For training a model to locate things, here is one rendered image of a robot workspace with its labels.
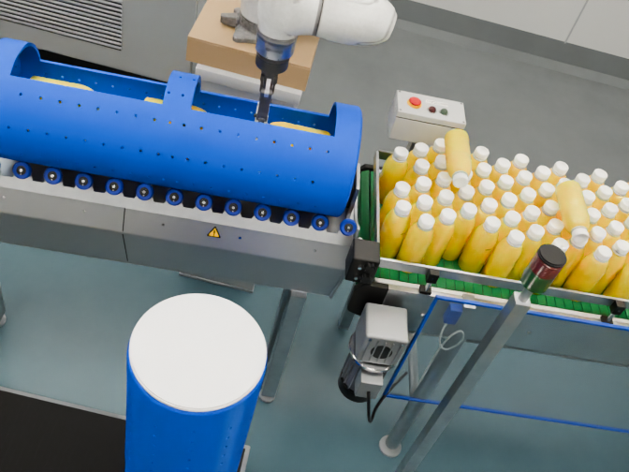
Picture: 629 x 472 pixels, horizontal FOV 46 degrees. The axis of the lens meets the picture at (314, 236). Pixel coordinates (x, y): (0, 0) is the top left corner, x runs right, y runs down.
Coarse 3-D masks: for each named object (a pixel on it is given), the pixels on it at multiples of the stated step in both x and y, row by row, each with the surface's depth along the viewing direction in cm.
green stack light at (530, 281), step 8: (528, 264) 159; (528, 272) 159; (520, 280) 162; (528, 280) 159; (536, 280) 157; (544, 280) 157; (552, 280) 157; (528, 288) 160; (536, 288) 159; (544, 288) 159
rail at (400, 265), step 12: (384, 264) 184; (396, 264) 184; (408, 264) 183; (420, 264) 184; (444, 276) 186; (456, 276) 186; (468, 276) 186; (480, 276) 185; (492, 276) 186; (516, 288) 188; (552, 288) 188; (564, 288) 188; (576, 300) 190; (588, 300) 190; (600, 300) 190; (612, 300) 190; (624, 300) 190
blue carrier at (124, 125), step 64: (0, 64) 165; (64, 64) 186; (0, 128) 166; (64, 128) 166; (128, 128) 167; (192, 128) 168; (256, 128) 170; (320, 128) 196; (256, 192) 177; (320, 192) 175
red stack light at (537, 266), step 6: (534, 258) 156; (534, 264) 156; (540, 264) 155; (546, 264) 154; (534, 270) 156; (540, 270) 155; (546, 270) 155; (552, 270) 154; (558, 270) 154; (540, 276) 156; (546, 276) 156; (552, 276) 156
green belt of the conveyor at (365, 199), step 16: (368, 176) 214; (368, 192) 209; (368, 208) 205; (368, 224) 201; (368, 240) 197; (384, 272) 191; (400, 272) 192; (448, 288) 191; (464, 288) 192; (480, 288) 193; (496, 288) 195; (544, 304) 194; (560, 304) 195; (576, 304) 196; (592, 304) 198
